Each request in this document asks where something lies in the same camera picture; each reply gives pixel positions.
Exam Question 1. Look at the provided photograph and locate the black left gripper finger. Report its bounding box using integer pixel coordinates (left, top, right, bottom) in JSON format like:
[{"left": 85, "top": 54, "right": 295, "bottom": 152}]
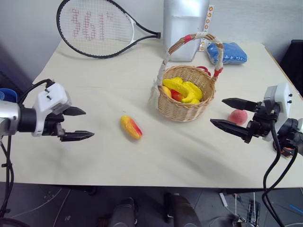
[
  {"left": 60, "top": 130, "right": 95, "bottom": 142},
  {"left": 63, "top": 106, "right": 87, "bottom": 116}
]

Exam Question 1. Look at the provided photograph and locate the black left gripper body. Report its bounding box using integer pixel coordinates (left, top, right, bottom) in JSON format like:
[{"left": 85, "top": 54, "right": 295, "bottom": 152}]
[{"left": 42, "top": 114, "right": 67, "bottom": 142}]

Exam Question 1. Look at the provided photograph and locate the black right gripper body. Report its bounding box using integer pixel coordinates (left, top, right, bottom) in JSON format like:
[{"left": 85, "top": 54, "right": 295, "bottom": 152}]
[{"left": 242, "top": 101, "right": 281, "bottom": 144}]

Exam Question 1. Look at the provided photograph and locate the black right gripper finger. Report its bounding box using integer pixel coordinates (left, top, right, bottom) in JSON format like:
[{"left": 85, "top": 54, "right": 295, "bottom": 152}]
[
  {"left": 222, "top": 97, "right": 258, "bottom": 113},
  {"left": 210, "top": 119, "right": 249, "bottom": 142}
]

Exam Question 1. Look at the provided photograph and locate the pink toy peach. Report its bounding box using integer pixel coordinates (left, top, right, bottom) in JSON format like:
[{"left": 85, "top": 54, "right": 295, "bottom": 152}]
[{"left": 230, "top": 110, "right": 248, "bottom": 126}]

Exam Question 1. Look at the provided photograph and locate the blue knitted cloth bag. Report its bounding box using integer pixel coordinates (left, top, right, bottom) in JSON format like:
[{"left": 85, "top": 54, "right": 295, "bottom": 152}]
[{"left": 206, "top": 42, "right": 248, "bottom": 64}]

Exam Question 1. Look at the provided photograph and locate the blue round container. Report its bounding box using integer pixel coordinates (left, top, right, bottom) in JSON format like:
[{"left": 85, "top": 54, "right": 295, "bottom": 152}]
[{"left": 0, "top": 88, "right": 18, "bottom": 104}]

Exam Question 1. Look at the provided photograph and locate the yellow red toy mango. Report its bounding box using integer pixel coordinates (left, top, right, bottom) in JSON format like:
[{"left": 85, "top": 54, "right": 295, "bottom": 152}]
[
  {"left": 170, "top": 89, "right": 186, "bottom": 102},
  {"left": 120, "top": 115, "right": 143, "bottom": 140}
]

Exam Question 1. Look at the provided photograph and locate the yellow toy banana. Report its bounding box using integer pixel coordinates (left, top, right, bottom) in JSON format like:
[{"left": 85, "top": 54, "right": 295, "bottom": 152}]
[{"left": 162, "top": 77, "right": 204, "bottom": 104}]

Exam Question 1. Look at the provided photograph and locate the white strip with orange stickers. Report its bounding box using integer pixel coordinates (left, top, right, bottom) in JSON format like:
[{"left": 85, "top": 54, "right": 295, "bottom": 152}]
[{"left": 199, "top": 4, "right": 215, "bottom": 53}]

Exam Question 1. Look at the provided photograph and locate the black white tennis racket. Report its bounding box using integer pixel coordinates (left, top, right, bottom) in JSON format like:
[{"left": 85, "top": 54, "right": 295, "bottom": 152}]
[{"left": 56, "top": 0, "right": 162, "bottom": 59}]

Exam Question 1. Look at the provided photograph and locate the dark rounded robot leg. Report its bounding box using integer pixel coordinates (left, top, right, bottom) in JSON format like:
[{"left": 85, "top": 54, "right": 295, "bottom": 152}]
[
  {"left": 111, "top": 197, "right": 139, "bottom": 227},
  {"left": 164, "top": 192, "right": 202, "bottom": 227}
]

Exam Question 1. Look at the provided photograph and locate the silver metal box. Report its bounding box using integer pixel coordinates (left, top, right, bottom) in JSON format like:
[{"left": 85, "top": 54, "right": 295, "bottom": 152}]
[{"left": 163, "top": 0, "right": 210, "bottom": 62}]

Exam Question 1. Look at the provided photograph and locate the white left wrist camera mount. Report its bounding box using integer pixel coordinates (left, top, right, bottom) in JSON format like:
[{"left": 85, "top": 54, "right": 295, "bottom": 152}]
[{"left": 31, "top": 82, "right": 72, "bottom": 138}]

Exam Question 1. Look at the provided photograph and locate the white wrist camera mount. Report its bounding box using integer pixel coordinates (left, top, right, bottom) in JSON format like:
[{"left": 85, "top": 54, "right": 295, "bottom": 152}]
[
  {"left": 262, "top": 82, "right": 293, "bottom": 142},
  {"left": 31, "top": 82, "right": 72, "bottom": 138}
]

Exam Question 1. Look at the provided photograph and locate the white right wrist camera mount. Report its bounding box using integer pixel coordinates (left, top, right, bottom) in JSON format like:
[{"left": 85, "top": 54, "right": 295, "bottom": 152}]
[{"left": 262, "top": 82, "right": 293, "bottom": 142}]

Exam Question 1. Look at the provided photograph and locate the wicker basket with handle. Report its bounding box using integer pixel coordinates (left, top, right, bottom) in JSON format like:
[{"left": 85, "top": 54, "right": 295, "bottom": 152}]
[{"left": 148, "top": 31, "right": 224, "bottom": 123}]

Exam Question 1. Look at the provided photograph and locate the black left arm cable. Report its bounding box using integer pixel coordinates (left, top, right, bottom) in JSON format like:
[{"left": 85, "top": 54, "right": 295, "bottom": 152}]
[{"left": 0, "top": 79, "right": 55, "bottom": 219}]

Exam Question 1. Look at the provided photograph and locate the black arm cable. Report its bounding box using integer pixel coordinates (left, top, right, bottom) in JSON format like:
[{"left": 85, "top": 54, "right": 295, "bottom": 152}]
[
  {"left": 261, "top": 111, "right": 299, "bottom": 227},
  {"left": 0, "top": 79, "right": 55, "bottom": 219}
]

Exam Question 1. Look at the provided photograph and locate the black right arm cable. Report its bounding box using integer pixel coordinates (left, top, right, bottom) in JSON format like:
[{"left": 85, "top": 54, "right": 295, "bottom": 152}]
[{"left": 261, "top": 111, "right": 299, "bottom": 227}]

